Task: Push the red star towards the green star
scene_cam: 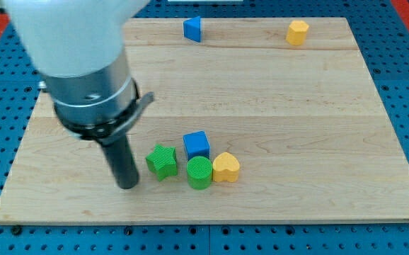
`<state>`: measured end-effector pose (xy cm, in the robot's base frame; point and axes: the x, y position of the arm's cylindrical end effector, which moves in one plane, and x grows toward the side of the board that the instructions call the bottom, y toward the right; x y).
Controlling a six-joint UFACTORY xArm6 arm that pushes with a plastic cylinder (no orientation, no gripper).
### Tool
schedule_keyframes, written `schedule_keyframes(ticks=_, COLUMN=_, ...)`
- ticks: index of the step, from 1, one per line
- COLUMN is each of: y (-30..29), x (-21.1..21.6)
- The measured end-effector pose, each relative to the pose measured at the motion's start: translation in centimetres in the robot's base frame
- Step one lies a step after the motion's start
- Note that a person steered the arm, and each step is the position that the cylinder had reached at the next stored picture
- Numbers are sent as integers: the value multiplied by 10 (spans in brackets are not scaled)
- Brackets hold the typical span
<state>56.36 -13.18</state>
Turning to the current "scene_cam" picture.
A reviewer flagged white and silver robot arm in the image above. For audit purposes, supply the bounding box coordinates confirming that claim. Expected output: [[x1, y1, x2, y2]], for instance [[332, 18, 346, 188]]
[[4, 0, 154, 143]]

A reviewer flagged green star block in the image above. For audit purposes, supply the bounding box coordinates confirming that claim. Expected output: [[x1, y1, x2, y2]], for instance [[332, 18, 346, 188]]
[[145, 144, 178, 181]]

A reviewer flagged blue cube block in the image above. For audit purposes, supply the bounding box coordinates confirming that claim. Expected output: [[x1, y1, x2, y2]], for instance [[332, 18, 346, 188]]
[[183, 131, 210, 160]]

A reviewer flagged green cylinder block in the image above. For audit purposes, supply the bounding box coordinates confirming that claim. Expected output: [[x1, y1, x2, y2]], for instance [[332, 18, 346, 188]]
[[186, 156, 212, 190]]

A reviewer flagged yellow heart block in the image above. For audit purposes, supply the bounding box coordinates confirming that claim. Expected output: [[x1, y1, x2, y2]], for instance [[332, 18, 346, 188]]
[[212, 152, 241, 183]]

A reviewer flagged wooden board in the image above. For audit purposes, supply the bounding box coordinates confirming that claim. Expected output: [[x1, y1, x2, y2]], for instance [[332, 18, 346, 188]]
[[0, 18, 409, 226]]

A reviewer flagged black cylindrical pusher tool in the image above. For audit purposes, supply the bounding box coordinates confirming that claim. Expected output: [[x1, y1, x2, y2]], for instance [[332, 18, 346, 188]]
[[98, 135, 139, 189]]

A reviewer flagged blue triangle block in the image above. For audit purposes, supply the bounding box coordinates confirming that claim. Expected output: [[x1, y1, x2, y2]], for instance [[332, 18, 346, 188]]
[[183, 16, 202, 43]]

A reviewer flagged yellow hexagon block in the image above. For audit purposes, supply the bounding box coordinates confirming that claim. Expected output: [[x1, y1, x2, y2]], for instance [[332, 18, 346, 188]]
[[285, 20, 309, 46]]

